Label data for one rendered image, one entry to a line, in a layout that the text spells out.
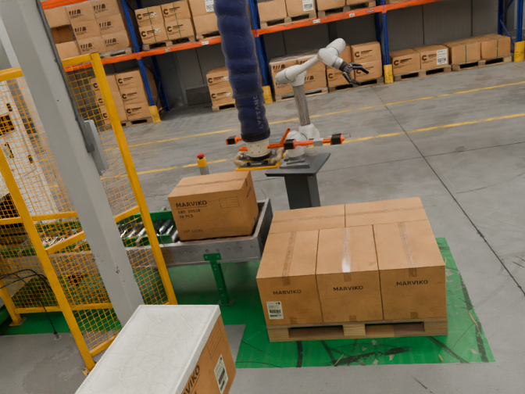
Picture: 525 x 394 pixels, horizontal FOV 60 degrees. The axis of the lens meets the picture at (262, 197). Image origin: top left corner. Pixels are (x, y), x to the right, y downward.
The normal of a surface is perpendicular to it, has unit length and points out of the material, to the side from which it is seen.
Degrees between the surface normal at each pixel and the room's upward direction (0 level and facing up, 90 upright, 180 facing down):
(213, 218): 90
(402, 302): 90
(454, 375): 0
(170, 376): 0
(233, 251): 90
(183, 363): 0
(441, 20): 90
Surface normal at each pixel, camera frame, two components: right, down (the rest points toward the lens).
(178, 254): -0.15, 0.42
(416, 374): -0.18, -0.90
